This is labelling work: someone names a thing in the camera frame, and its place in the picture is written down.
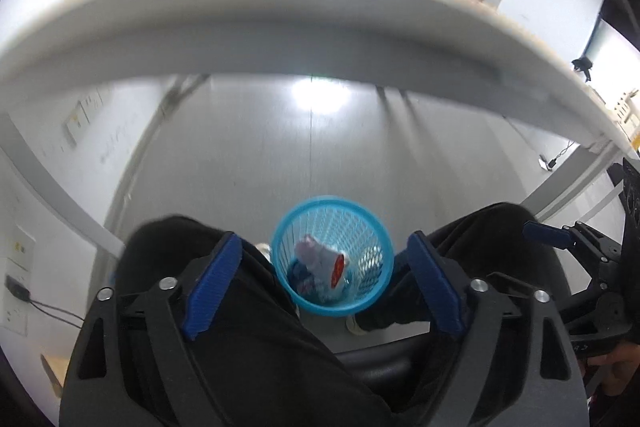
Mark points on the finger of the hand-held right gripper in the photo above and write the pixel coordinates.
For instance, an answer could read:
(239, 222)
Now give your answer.
(545, 231)
(602, 292)

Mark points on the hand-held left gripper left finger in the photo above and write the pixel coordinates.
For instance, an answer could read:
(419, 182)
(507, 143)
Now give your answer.
(210, 294)

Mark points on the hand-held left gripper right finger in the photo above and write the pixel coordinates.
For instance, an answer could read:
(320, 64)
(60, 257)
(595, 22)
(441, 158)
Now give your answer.
(435, 289)

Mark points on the blue plastic mesh basket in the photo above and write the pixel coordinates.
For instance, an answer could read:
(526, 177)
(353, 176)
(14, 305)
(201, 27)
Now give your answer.
(345, 310)

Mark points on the blue wrapper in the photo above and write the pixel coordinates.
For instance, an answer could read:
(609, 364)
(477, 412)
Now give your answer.
(302, 281)

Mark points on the white pink snack packet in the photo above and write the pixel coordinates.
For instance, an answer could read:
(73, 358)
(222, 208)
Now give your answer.
(320, 257)

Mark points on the person's right hand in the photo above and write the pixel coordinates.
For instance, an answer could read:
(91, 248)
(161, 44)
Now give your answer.
(617, 364)

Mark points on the white left shoe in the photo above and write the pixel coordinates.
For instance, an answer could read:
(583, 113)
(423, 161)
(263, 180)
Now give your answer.
(262, 251)

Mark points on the white shoe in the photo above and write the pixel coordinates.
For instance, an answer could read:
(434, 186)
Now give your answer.
(262, 251)
(357, 326)

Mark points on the white right shoe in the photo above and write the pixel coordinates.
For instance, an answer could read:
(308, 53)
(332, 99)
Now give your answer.
(357, 326)

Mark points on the black chair seat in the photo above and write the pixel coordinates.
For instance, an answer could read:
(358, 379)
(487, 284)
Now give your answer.
(385, 367)

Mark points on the small black device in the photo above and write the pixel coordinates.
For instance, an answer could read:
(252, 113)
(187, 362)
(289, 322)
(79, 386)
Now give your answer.
(582, 65)

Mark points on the brown cardboard piece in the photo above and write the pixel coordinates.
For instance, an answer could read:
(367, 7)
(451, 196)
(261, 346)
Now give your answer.
(52, 369)

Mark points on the white oval table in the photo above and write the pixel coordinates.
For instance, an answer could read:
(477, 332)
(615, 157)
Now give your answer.
(250, 7)

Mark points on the white wall socket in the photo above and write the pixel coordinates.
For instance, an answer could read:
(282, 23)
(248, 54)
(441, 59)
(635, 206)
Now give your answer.
(22, 248)
(14, 316)

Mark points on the white wall socket panel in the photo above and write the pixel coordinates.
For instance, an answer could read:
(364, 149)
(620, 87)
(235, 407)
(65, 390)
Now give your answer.
(80, 117)

